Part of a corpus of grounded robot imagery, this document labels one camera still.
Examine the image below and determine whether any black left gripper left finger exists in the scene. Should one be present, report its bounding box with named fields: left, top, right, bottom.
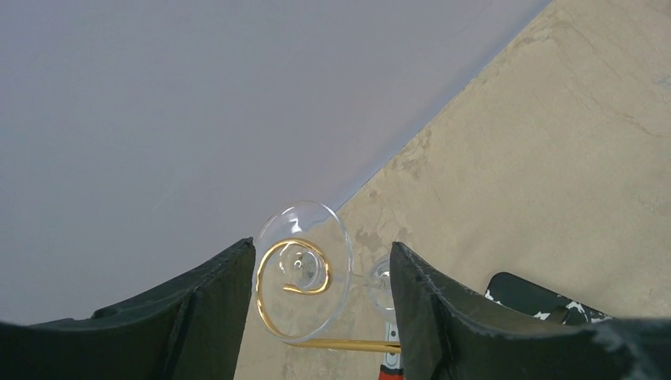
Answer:
left=1, top=238, right=256, bottom=379

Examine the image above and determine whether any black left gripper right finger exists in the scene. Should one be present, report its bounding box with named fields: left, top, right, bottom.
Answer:
left=390, top=241, right=670, bottom=379

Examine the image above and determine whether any clear champagne flute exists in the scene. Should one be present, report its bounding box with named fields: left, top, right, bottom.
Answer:
left=252, top=200, right=399, bottom=352

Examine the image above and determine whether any black marbled rack base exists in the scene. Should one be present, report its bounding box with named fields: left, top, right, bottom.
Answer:
left=484, top=272, right=612, bottom=326

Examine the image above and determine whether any gold wire wine glass rack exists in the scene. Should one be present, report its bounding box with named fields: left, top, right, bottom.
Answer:
left=253, top=237, right=401, bottom=353

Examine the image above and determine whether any red handled adjustable wrench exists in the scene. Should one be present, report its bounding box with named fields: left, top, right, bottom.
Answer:
left=378, top=322, right=404, bottom=380

